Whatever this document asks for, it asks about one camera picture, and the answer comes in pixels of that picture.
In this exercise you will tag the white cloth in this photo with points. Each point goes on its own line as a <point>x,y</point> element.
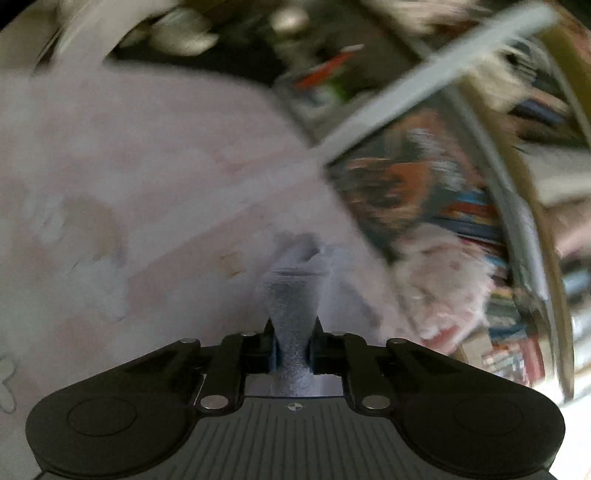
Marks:
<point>92,27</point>

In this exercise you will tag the white wooden bookshelf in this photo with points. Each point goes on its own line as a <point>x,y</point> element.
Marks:
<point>415,78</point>

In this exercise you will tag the lilac and beige sweater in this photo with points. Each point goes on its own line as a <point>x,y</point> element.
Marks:
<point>293,314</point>

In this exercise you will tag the white and pink plush bunny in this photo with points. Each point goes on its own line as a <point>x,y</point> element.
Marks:
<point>443,277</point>

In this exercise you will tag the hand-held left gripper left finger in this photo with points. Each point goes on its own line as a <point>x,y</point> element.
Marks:
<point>258,355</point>

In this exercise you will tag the red tassel pen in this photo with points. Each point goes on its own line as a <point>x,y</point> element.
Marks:
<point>330,67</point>

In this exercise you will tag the dark illustrated book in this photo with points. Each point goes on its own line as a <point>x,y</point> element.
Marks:
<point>401,184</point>

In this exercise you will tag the black case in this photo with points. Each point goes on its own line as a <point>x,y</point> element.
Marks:
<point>221,60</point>

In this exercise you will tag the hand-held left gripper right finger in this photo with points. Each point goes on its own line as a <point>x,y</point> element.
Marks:
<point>325,355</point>

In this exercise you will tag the row of colourful books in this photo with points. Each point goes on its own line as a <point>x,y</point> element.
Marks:
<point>508,360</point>

